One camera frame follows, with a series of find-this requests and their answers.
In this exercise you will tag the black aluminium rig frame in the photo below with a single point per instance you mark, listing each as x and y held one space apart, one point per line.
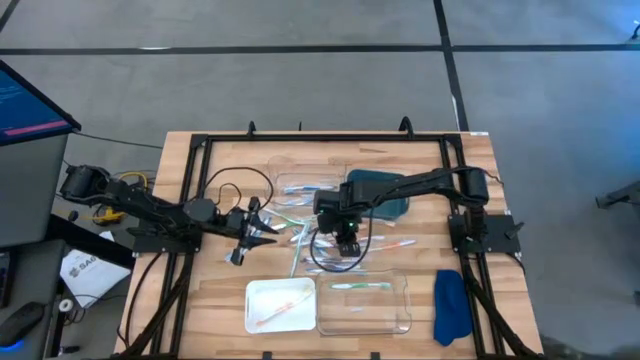
325 137

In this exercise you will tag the white plastic bin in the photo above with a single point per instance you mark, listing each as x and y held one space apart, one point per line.
265 300

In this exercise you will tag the small blue label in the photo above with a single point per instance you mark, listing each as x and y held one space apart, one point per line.
357 310

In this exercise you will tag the blue cloth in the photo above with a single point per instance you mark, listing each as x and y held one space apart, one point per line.
452 310

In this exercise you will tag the green white toothbrush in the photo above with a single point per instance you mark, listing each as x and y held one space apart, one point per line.
360 285
299 250

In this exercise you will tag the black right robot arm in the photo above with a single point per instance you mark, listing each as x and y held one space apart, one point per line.
415 182

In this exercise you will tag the white tape roll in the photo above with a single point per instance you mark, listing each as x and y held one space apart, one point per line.
66 305

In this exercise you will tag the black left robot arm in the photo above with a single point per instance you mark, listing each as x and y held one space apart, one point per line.
150 205

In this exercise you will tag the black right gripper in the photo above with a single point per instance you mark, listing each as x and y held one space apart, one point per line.
335 210

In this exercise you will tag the teal plastic bin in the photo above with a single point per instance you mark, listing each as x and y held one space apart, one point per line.
392 210

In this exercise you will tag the clear plastic bin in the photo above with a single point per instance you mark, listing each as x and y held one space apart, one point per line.
280 170
360 320

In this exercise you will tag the white printed paper bag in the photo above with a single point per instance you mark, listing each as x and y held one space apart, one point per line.
92 277

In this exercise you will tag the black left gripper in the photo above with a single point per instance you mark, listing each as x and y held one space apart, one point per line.
235 225

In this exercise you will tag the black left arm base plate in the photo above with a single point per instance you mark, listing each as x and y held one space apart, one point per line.
150 242

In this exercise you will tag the monitor with blue screen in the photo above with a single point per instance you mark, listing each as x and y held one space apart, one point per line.
25 105

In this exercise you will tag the black computer mouse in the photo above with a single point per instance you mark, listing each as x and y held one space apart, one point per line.
20 325

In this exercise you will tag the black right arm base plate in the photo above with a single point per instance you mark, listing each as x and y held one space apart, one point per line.
497 240

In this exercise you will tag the grey stand leg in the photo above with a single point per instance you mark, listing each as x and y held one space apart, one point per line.
622 195

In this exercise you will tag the black table clamp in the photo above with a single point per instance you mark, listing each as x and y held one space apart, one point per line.
251 129
406 127

